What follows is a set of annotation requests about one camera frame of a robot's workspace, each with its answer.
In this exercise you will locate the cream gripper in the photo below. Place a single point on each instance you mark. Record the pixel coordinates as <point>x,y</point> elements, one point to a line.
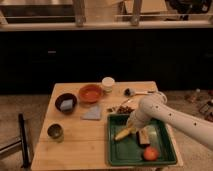
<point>136,121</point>

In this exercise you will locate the yellow banana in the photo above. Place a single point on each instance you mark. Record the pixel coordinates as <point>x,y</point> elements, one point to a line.
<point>125,132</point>

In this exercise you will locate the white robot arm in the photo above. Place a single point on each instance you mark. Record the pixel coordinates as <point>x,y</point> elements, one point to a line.
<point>154,106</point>

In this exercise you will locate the tan sponge block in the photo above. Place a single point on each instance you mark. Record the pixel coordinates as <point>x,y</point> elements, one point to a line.
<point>143,136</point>

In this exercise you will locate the green plastic tray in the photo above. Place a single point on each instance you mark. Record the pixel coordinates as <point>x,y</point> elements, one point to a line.
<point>128,152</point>

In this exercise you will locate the red tomato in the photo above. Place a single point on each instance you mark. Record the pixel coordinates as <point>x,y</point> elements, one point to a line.
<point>150,153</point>

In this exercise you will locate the grey folded cloth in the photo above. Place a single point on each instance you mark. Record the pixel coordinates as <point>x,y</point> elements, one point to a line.
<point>94,113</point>

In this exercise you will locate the white cup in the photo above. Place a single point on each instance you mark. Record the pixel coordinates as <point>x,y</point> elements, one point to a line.
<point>108,83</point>

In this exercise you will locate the orange bowl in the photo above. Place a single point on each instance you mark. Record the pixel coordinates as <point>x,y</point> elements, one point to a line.
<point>90,93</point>

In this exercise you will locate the grey blue sponge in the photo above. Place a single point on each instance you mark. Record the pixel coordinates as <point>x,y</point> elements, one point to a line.
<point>66,105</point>

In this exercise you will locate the dark brown bowl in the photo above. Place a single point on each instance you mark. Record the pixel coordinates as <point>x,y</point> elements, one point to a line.
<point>63,97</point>

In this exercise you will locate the dark metal cup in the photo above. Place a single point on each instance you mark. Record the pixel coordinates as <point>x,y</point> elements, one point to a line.
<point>55,132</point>

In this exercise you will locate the black metal stand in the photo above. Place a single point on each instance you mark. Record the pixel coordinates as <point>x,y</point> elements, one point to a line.
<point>18,142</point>

